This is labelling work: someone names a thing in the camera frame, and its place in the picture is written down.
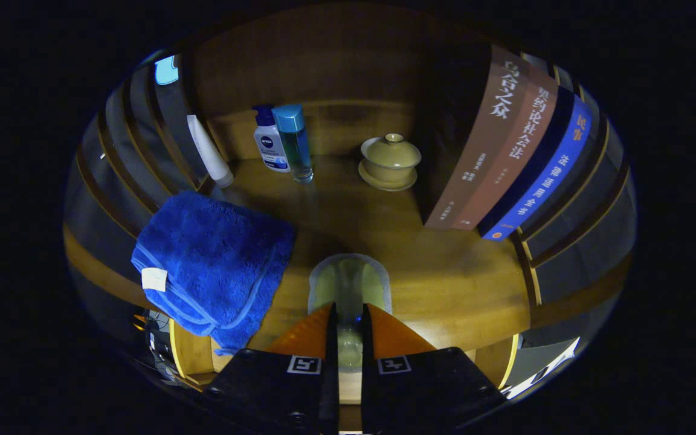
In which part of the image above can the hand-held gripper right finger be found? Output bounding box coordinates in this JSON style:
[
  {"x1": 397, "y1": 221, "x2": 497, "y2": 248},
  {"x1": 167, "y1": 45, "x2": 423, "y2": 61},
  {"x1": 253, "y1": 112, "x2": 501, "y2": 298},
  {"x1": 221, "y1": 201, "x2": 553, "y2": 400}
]
[{"x1": 360, "y1": 302, "x2": 506, "y2": 434}]

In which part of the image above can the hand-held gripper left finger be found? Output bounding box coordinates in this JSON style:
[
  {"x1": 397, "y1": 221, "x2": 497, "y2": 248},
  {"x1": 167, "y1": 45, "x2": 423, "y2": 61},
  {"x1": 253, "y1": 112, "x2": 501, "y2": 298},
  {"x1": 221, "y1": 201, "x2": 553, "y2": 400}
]
[{"x1": 203, "y1": 302, "x2": 340, "y2": 435}]

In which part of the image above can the pale yellow scrub brush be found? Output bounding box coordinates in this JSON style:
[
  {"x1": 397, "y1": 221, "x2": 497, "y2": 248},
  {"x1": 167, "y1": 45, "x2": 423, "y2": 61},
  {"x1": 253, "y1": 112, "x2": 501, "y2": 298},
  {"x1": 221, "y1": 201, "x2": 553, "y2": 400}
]
[{"x1": 308, "y1": 253, "x2": 393, "y2": 372}]

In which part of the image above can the wooden countertop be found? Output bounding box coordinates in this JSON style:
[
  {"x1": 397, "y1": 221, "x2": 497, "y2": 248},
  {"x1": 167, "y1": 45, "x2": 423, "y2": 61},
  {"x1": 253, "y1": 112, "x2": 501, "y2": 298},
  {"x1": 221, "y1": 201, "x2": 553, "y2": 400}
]
[{"x1": 64, "y1": 154, "x2": 633, "y2": 375}]

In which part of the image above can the wooden cabinet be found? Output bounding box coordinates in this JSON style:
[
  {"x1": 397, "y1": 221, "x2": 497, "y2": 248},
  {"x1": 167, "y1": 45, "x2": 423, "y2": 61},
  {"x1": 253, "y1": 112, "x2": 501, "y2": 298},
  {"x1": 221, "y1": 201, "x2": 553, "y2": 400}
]
[{"x1": 64, "y1": 3, "x2": 637, "y2": 424}]

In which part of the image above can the blue folded towel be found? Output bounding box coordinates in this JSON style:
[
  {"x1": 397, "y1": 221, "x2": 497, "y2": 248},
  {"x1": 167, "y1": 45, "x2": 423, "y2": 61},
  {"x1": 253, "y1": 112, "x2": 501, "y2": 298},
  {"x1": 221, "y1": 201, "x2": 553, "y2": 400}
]
[{"x1": 130, "y1": 190, "x2": 296, "y2": 356}]

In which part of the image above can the beige lidded tea cup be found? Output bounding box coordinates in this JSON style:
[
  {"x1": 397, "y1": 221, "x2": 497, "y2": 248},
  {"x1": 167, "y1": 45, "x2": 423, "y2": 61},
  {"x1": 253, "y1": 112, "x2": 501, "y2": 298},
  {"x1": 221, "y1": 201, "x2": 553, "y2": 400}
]
[{"x1": 358, "y1": 133, "x2": 422, "y2": 193}]

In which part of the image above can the teal capped clear bottle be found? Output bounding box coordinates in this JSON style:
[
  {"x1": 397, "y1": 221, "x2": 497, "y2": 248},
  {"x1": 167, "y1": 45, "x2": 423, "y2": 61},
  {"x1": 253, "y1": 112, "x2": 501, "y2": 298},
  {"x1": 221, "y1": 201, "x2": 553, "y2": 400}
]
[{"x1": 272, "y1": 104, "x2": 314, "y2": 184}]

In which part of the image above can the white lotion bottle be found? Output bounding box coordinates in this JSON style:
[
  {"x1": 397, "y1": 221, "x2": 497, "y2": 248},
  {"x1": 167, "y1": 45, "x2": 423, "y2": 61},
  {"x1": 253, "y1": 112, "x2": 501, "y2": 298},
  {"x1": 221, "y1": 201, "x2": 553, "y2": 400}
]
[{"x1": 252, "y1": 104, "x2": 291, "y2": 173}]

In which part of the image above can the white tube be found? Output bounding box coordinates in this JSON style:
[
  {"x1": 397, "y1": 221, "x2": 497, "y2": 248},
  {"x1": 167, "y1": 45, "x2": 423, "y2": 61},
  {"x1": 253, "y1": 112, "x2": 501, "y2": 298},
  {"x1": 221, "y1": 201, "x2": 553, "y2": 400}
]
[{"x1": 186, "y1": 114, "x2": 234, "y2": 189}]

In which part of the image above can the reddish brown book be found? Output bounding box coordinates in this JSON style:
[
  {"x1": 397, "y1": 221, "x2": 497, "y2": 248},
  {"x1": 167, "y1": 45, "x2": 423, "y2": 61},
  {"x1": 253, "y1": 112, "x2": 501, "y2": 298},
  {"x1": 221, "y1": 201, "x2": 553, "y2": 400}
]
[{"x1": 451, "y1": 63, "x2": 559, "y2": 231}]

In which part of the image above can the blue book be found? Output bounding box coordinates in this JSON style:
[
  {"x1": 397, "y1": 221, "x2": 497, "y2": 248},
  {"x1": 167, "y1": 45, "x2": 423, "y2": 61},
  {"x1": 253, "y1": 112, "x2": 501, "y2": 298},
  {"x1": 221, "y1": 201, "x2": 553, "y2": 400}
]
[{"x1": 477, "y1": 88, "x2": 593, "y2": 241}]

